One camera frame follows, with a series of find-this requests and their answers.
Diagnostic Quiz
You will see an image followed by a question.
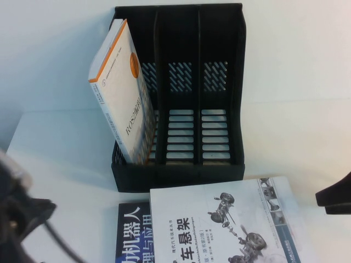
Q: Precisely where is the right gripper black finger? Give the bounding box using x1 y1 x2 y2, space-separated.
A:
325 204 351 216
315 171 351 205

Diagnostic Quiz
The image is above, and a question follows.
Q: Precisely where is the white car suspension book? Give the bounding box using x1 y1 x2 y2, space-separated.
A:
149 176 309 263

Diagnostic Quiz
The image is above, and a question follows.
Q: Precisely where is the dark colourful robot ROS book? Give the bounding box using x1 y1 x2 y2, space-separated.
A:
117 202 155 263

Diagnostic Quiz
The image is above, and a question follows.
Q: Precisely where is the black plastic three-slot book stand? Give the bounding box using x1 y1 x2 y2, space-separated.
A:
111 3 249 192

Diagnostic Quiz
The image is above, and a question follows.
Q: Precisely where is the white orange ROS2 book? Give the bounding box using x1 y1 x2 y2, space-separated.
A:
87 19 156 165

